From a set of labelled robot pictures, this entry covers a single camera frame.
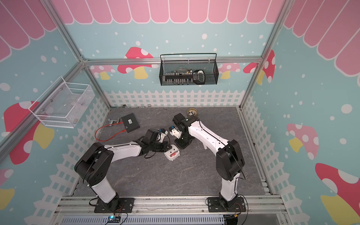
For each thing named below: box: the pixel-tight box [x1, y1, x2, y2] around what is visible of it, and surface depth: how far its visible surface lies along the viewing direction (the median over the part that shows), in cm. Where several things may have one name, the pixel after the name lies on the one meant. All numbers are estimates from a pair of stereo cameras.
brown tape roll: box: [187, 108, 198, 117], surface depth 118 cm
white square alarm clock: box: [163, 144, 181, 161], surface depth 92 cm
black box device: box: [120, 112, 141, 134], surface depth 110 cm
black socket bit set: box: [164, 72, 194, 85], surface depth 91 cm
